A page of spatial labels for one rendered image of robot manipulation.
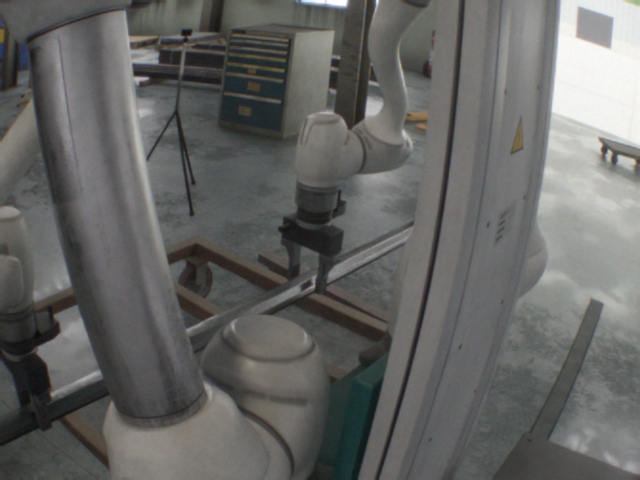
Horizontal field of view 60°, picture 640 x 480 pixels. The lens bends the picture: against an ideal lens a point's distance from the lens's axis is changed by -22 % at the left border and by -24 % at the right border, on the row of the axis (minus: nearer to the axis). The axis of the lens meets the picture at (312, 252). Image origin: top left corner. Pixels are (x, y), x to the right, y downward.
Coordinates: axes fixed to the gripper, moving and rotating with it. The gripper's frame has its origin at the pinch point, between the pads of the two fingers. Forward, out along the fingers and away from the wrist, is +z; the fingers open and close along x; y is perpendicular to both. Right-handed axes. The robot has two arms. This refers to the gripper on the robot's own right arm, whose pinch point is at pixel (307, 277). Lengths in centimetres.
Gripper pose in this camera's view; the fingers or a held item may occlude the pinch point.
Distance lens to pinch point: 158.2
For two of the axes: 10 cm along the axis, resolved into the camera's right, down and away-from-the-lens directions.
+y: -6.1, 2.8, -7.4
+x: 7.8, 3.4, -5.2
